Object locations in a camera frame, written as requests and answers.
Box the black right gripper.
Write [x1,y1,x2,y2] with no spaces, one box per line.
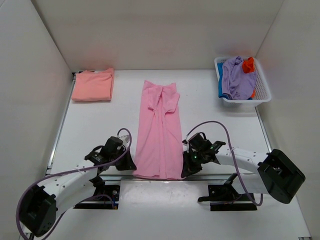
[181,149,206,178]

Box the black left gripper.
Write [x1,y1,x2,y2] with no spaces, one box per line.
[111,146,137,170]

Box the pink t-shirt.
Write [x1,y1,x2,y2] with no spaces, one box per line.
[133,80,183,180]

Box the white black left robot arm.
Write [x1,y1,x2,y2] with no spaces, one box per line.
[15,134,135,239]

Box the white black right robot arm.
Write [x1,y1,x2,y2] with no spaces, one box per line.
[181,132,306,204]

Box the folded salmon t-shirt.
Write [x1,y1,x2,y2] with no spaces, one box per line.
[71,68,115,102]

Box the lavender t-shirt in basket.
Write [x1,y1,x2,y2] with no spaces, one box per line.
[220,56,257,101]

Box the white plastic laundry basket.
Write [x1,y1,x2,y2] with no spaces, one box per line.
[214,56,272,108]

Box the orange garment in basket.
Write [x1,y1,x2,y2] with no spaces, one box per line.
[242,57,255,74]

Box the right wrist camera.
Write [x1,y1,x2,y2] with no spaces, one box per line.
[182,139,191,151]

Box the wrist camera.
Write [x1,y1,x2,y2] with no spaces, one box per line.
[182,139,191,151]
[118,134,131,147]

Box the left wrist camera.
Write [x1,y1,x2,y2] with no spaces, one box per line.
[118,134,131,147]

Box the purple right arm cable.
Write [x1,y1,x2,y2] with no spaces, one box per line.
[184,120,264,207]

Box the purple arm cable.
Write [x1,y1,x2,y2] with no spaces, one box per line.
[184,120,264,207]
[15,127,133,238]

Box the aluminium table edge rail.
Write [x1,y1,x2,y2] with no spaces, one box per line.
[99,174,251,182]

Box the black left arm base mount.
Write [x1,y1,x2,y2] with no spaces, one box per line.
[73,180,121,210]

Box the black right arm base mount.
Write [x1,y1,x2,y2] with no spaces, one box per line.
[197,173,257,212]

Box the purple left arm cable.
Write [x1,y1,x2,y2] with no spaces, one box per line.
[15,127,133,238]

